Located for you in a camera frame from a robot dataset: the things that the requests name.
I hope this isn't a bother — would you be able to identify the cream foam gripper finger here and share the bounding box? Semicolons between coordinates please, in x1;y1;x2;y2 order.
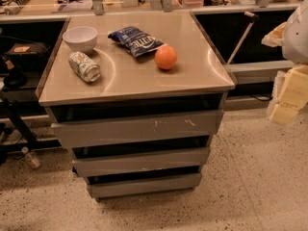
261;22;286;47
269;64;308;124

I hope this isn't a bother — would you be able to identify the plastic water bottle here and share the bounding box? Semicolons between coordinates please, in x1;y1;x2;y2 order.
21;147;40;168

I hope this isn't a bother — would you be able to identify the grey drawer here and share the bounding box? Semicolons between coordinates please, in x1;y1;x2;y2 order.
72;147;210;177
52;110;223;148
87;173;201;198

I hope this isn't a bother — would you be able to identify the grey drawer cabinet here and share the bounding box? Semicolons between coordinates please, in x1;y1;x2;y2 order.
36;11;238;202

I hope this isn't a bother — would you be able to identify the grey bottom drawer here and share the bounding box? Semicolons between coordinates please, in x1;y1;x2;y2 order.
87;173;201;198

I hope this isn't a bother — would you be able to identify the grey middle drawer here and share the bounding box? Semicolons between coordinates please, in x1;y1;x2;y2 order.
72;147;210;177

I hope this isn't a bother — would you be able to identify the orange fruit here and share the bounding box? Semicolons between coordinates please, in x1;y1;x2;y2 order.
154;45;177;70

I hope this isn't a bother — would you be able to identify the white bowl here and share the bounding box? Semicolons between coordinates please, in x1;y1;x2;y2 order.
63;26;98;53

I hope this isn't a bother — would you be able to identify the black stand frame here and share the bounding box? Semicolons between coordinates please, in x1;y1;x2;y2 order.
0;96;61;165

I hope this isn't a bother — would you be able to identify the grey top drawer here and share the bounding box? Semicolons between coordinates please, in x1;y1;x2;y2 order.
52;110;223;148

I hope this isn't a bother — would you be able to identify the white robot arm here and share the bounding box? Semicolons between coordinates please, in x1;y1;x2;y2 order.
269;0;308;124

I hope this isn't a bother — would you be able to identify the white stick black tip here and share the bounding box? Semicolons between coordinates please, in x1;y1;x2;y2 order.
227;12;259;64

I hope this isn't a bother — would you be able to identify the blue chip bag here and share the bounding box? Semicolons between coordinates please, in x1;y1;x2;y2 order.
108;26;164;58

